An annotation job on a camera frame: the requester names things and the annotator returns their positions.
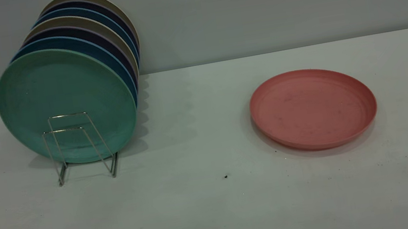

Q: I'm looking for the pink plate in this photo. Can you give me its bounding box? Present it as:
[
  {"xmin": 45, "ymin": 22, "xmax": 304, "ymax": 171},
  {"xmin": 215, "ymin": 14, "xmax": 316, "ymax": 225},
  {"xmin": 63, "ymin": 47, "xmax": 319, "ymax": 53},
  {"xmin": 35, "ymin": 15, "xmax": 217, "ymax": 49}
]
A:
[{"xmin": 245, "ymin": 60, "xmax": 383, "ymax": 160}]

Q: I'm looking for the metal wire plate rack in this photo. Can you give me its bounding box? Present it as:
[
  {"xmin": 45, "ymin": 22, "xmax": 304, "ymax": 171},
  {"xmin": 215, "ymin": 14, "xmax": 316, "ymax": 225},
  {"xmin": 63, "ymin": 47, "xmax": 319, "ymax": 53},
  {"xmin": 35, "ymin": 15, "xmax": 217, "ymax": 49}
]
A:
[{"xmin": 40, "ymin": 107, "xmax": 123, "ymax": 189}]

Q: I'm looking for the blue plate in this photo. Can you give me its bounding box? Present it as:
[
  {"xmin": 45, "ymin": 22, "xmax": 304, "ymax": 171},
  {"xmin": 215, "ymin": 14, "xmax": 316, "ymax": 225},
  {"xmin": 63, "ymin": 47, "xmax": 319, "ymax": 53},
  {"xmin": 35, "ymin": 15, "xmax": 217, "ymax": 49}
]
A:
[
  {"xmin": 30, "ymin": 0, "xmax": 140, "ymax": 77},
  {"xmin": 7, "ymin": 25, "xmax": 140, "ymax": 123}
]

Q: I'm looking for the green plate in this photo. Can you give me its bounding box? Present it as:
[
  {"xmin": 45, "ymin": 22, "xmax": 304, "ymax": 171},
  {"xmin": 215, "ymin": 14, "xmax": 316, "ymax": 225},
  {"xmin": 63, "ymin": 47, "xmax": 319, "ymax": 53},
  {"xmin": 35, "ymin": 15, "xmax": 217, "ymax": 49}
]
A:
[{"xmin": 0, "ymin": 37, "xmax": 144, "ymax": 175}]

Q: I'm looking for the dark navy plate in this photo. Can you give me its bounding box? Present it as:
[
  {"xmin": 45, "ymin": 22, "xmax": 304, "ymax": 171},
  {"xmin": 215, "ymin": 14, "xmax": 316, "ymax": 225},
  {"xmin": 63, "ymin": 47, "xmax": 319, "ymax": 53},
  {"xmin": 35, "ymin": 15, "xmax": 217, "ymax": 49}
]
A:
[
  {"xmin": 19, "ymin": 17, "xmax": 140, "ymax": 107},
  {"xmin": 37, "ymin": 0, "xmax": 140, "ymax": 68}
]

